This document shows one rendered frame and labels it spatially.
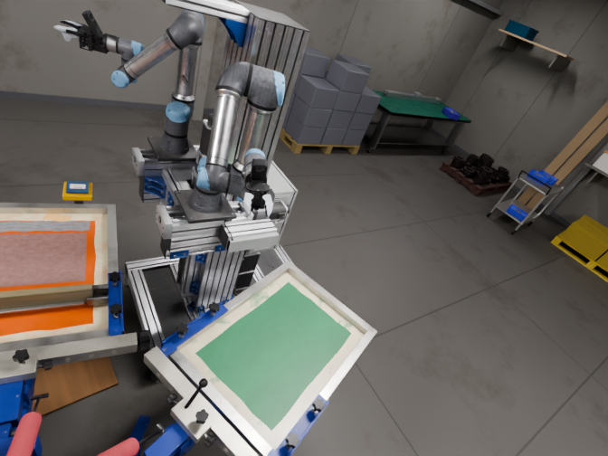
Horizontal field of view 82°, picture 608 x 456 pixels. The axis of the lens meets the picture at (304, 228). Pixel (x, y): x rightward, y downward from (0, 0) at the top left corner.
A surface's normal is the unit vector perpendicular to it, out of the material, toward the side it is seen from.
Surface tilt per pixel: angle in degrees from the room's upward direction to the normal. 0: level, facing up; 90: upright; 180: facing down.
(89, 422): 0
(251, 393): 0
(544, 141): 90
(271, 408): 0
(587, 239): 90
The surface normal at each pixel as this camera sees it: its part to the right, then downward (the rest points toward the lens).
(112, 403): 0.31, -0.75
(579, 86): -0.81, 0.11
